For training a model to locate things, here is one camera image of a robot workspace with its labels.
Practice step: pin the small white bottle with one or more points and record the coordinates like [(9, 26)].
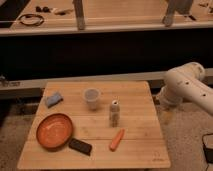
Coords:
[(114, 113)]

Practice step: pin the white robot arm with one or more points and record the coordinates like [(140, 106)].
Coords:
[(185, 82)]

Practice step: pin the clear plastic cup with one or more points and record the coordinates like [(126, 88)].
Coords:
[(91, 97)]

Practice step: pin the orange carrot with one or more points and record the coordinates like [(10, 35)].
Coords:
[(116, 140)]

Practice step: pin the blue sponge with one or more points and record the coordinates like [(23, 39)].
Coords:
[(53, 99)]

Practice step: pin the orange frying pan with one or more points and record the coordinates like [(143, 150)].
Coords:
[(56, 130)]

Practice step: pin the wooden folding table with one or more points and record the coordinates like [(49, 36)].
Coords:
[(141, 147)]

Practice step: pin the small dark objects on bench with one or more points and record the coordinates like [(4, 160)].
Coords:
[(44, 9)]

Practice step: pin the grey metal leg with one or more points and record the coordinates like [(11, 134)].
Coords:
[(181, 6)]

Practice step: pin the black device at right edge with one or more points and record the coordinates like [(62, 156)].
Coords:
[(208, 152)]

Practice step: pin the grey metal post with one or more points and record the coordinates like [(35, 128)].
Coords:
[(78, 6)]

